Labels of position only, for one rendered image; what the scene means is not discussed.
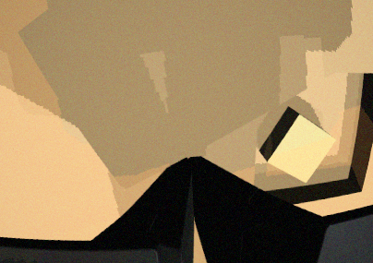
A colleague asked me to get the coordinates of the yellow block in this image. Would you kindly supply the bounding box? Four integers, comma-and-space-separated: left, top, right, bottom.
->
259, 105, 336, 183

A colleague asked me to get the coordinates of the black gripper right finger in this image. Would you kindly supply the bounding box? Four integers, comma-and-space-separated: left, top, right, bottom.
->
189, 157, 373, 263

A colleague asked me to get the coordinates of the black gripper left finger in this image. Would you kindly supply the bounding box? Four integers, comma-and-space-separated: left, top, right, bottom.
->
0, 159, 195, 263

